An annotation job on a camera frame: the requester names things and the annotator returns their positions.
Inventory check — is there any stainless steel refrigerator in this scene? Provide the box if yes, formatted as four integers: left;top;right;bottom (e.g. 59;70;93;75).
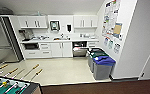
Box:
0;16;24;64

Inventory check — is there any large printed wall poster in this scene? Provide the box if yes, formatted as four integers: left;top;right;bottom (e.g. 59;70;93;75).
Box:
101;0;122;38

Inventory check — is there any green lid waste bin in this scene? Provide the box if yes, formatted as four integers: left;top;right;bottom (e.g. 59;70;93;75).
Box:
89;50;110;74

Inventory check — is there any small black white bin sign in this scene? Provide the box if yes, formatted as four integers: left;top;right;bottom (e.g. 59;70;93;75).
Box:
113;43;122;54

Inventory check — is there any small green bin sign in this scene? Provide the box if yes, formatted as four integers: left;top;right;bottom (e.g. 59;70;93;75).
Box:
107;39;114;50

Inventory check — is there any wide white wall cabinet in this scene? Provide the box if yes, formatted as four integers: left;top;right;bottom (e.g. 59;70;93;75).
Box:
16;15;49;29

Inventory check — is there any blue lid recycling bin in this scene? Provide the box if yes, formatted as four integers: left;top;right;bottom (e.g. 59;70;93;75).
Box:
92;55;117;81

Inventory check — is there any green foosball table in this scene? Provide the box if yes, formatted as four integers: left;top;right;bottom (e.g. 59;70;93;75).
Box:
0;63;45;94

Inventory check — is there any small blue bin sign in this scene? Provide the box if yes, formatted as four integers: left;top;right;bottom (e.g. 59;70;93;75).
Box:
103;37;110;47

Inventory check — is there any white narrow drawer unit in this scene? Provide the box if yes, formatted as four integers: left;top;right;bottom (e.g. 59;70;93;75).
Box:
87;40;99;51

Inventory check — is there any green compost bin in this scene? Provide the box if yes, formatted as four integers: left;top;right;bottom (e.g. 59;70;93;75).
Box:
87;47;104;64

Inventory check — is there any chrome faucet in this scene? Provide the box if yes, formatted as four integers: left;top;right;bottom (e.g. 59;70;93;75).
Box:
59;32;65;39

